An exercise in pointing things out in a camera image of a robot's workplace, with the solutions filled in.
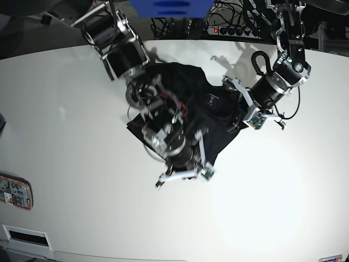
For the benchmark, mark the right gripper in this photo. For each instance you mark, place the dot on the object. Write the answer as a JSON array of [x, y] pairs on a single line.
[[181, 165]]

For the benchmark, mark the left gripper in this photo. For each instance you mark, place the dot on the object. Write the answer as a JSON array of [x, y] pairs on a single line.
[[263, 95]]

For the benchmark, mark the black T-shirt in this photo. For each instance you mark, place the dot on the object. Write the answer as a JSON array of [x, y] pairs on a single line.
[[210, 107]]

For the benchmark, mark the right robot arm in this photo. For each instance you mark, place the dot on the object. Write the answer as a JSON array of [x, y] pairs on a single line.
[[162, 115]]

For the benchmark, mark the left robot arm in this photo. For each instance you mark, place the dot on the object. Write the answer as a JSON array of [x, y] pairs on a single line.
[[288, 31]]

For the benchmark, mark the white power strip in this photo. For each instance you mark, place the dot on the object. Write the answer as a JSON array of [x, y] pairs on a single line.
[[233, 31]]

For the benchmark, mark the black remote control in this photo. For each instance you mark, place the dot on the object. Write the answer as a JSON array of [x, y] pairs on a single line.
[[196, 28]]

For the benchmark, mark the blue plastic bin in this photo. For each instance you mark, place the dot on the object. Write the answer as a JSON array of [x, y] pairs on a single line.
[[172, 8]]

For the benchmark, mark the sticker card at bottom edge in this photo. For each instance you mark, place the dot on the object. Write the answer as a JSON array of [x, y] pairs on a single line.
[[335, 258]]

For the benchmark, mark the dark device at left edge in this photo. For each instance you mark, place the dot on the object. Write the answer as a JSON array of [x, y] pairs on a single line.
[[2, 124]]

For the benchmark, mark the black chair caster wheel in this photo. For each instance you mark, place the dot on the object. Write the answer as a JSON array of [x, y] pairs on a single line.
[[46, 20]]

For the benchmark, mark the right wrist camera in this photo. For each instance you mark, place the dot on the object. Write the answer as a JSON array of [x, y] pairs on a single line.
[[207, 172]]

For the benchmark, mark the white table cable grommet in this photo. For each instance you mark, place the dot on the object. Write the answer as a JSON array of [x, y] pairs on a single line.
[[17, 235]]

